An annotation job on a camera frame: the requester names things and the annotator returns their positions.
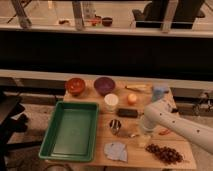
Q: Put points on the orange fruit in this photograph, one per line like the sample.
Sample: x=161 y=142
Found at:
x=132 y=99

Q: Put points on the dark bowl in background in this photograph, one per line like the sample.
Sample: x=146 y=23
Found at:
x=107 y=21

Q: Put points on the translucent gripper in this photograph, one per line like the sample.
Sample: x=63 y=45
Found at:
x=144 y=139

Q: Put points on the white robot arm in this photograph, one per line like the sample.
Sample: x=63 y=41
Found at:
x=159 y=113

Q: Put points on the green plastic tray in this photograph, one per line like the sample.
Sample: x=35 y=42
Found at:
x=71 y=132

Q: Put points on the white plastic cup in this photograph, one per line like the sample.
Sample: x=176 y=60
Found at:
x=111 y=102

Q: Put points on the black rectangular block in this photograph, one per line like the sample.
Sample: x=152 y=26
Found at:
x=131 y=113

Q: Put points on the blue translucent plastic cup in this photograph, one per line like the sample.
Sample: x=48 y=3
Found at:
x=158 y=92

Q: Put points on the black chair left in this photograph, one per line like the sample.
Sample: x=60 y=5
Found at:
x=12 y=120

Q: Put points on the silver metal cup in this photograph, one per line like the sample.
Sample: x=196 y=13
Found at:
x=115 y=126

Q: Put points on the purple bowl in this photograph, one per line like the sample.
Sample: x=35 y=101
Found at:
x=104 y=85

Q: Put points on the blue cloth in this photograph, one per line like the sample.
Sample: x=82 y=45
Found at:
x=116 y=151

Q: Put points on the red chili pepper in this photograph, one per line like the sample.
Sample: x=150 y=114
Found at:
x=164 y=132

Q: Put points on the red bowl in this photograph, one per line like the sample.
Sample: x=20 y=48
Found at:
x=75 y=86

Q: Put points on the bunch of dark grapes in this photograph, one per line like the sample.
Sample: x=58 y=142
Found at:
x=165 y=154

